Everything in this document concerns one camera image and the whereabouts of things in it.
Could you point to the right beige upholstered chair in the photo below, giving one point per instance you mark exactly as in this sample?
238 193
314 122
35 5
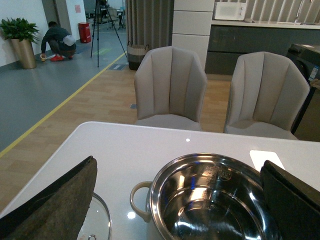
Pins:
267 92

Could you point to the red trash bin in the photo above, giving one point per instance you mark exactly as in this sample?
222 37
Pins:
84 32

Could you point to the woven laundry basket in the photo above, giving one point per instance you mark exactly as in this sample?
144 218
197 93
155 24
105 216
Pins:
135 54

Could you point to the potted green plant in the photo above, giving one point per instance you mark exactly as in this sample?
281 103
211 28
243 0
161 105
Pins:
22 34

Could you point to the glass pot lid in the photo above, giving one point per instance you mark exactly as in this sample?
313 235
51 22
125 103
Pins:
97 224

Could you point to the black camera tripod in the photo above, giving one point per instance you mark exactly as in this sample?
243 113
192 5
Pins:
103 20

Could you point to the dark grey kitchen counter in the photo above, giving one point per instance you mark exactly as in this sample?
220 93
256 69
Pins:
228 42

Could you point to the white microwave oven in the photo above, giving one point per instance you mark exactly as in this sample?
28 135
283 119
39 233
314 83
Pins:
229 11

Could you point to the cream steel cooking pot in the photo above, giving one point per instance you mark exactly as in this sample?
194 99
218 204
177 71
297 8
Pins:
206 196

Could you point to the grey curtain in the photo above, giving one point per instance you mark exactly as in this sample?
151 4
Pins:
149 22

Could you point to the black washing machine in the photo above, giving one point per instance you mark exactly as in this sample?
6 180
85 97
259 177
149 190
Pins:
307 59

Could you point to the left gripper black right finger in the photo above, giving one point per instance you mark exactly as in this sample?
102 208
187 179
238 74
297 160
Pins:
294 205

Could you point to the left beige upholstered chair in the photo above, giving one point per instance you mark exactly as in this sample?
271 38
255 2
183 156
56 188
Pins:
170 86

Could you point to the beige upholstered chair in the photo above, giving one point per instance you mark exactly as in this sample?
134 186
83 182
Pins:
170 86
267 92

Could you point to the white refrigerator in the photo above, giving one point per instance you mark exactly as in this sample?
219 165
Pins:
191 28

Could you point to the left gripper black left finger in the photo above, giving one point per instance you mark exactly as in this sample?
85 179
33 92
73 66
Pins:
58 211

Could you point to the person in grey clothes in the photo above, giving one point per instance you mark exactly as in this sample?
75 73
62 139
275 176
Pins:
61 43

